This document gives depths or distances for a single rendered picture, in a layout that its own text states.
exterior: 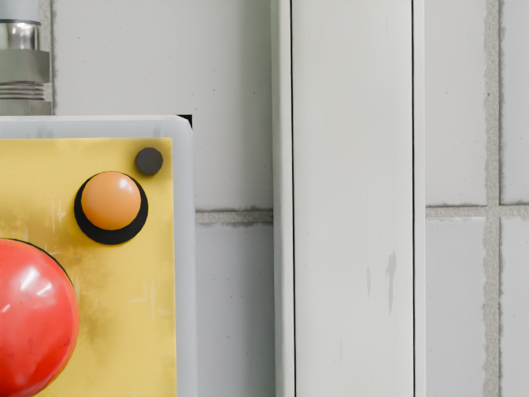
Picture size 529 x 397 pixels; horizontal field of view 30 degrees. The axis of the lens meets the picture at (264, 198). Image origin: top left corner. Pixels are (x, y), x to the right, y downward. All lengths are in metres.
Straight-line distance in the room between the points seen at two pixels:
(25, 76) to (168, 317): 0.08
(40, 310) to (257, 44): 0.14
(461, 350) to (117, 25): 0.16
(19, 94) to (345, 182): 0.11
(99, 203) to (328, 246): 0.10
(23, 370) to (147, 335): 0.04
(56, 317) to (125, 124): 0.06
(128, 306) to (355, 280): 0.09
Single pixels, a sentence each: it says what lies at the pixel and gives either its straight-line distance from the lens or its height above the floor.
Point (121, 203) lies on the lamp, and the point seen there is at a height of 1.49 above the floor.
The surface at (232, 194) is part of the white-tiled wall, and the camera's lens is 0.33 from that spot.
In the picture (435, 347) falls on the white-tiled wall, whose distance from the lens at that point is 0.35.
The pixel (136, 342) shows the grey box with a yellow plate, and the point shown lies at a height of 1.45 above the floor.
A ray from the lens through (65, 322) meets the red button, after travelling 0.24.
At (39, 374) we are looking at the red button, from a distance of 0.24.
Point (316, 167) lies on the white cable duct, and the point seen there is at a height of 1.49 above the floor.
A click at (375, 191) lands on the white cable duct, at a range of 0.32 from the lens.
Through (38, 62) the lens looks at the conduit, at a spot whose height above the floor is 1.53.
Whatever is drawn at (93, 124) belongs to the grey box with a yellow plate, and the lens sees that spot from 0.26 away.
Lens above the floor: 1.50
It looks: 3 degrees down
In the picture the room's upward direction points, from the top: 1 degrees counter-clockwise
